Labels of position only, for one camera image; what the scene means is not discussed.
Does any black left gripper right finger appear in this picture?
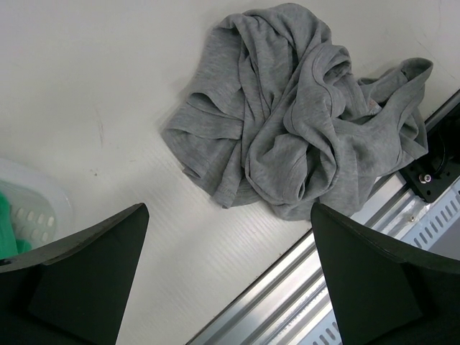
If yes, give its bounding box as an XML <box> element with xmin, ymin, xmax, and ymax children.
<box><xmin>310</xmin><ymin>203</ymin><xmax>460</xmax><ymax>345</ymax></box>

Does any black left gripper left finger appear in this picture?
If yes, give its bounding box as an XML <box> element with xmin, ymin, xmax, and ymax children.
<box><xmin>1</xmin><ymin>203</ymin><xmax>150</xmax><ymax>344</ymax></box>

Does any green tank top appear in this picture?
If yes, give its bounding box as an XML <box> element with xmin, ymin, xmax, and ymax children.
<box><xmin>0</xmin><ymin>194</ymin><xmax>32</xmax><ymax>259</ymax></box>

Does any grey tank top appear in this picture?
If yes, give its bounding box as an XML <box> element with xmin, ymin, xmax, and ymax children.
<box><xmin>162</xmin><ymin>4</ymin><xmax>433</xmax><ymax>221</ymax></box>

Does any white plastic basket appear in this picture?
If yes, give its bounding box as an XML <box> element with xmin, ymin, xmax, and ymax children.
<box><xmin>1</xmin><ymin>158</ymin><xmax>75</xmax><ymax>249</ymax></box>

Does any white slotted cable duct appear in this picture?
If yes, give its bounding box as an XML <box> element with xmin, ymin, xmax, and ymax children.
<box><xmin>305</xmin><ymin>183</ymin><xmax>460</xmax><ymax>345</ymax></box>

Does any aluminium frame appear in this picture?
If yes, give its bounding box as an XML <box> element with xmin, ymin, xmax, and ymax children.
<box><xmin>191</xmin><ymin>95</ymin><xmax>459</xmax><ymax>344</ymax></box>

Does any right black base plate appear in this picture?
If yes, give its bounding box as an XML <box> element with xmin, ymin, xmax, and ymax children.
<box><xmin>400</xmin><ymin>111</ymin><xmax>459</xmax><ymax>203</ymax></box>

